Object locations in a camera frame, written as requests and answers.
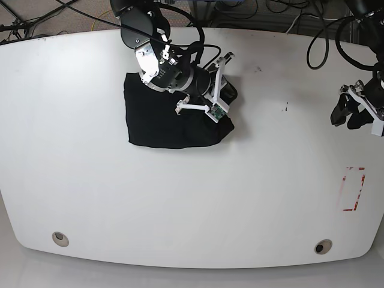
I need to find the black T-shirt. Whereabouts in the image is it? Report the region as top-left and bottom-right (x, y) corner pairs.
(124, 73), (235, 149)

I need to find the black tripod stand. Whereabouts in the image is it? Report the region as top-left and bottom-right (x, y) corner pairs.
(1, 1), (66, 44)

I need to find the yellow cable on floor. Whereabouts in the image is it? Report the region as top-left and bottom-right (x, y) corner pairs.
(91, 8), (113, 31)

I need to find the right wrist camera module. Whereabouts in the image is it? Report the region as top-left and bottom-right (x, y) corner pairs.
(206, 104), (227, 123)

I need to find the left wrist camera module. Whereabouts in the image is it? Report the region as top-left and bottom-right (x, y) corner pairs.
(371, 119), (384, 137)

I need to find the red tape rectangle marker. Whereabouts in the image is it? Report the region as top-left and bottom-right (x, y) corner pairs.
(340, 167), (365, 212)

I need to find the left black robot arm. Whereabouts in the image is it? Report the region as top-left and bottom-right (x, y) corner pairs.
(330, 1), (383, 137)

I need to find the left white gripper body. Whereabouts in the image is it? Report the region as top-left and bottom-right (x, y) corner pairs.
(340, 79), (383, 121)

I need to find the left table cable grommet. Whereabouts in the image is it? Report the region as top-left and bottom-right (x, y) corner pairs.
(52, 232), (69, 247)

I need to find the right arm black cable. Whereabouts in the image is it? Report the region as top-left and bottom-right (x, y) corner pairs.
(149, 0), (223, 70)

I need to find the right table cable grommet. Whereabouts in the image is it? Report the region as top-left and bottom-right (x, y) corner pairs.
(314, 239), (332, 255)

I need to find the table cable grommet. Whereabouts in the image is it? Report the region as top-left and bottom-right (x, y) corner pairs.
(314, 239), (332, 255)
(52, 232), (69, 247)

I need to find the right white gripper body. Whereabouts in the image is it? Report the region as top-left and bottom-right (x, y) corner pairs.
(175, 52), (235, 114)

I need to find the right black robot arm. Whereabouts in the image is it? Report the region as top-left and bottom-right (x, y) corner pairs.
(110, 1), (237, 122)

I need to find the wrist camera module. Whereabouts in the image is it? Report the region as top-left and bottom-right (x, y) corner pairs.
(371, 119), (384, 137)
(206, 104), (227, 123)

